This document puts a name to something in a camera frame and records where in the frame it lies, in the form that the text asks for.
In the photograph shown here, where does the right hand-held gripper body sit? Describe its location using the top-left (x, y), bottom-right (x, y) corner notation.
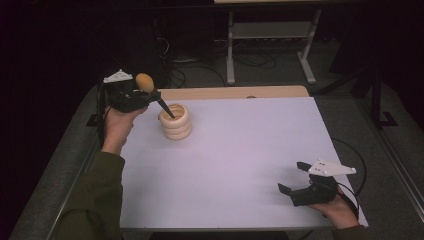
top-left (289, 158), bottom-right (357, 208)

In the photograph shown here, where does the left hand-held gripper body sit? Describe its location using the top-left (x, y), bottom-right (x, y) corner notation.
top-left (102, 68), bottom-right (158, 114)

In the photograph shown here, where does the makeup brush with black handle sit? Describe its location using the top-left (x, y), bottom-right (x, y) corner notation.
top-left (134, 72), bottom-right (176, 120)

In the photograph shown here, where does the beige ringed brush holder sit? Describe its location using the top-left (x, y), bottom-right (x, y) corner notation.
top-left (157, 103), bottom-right (194, 141)

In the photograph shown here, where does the person's right hand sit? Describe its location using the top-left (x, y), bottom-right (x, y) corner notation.
top-left (307, 189), bottom-right (361, 231)

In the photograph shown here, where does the person's left hand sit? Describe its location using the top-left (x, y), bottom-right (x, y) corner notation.
top-left (101, 105), bottom-right (150, 156)

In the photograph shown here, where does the black metal stand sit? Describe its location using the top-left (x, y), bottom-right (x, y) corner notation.
top-left (85, 74), bottom-right (110, 131)
top-left (369, 66), bottom-right (400, 131)

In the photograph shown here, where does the white board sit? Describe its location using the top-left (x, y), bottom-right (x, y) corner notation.
top-left (119, 97), bottom-right (370, 231)

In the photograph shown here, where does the wooden table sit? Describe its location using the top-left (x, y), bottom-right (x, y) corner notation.
top-left (156, 85), bottom-right (311, 102)

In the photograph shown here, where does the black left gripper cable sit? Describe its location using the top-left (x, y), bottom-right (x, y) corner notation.
top-left (96, 82), bottom-right (108, 148)

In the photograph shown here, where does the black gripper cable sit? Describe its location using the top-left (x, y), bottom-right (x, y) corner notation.
top-left (96, 82), bottom-right (108, 148)
top-left (331, 137), bottom-right (368, 219)

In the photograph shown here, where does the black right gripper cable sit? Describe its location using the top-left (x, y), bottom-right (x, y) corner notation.
top-left (331, 137), bottom-right (368, 219)

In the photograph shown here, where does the white metal desk frame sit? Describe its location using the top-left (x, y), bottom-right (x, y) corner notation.
top-left (226, 9), bottom-right (323, 86)

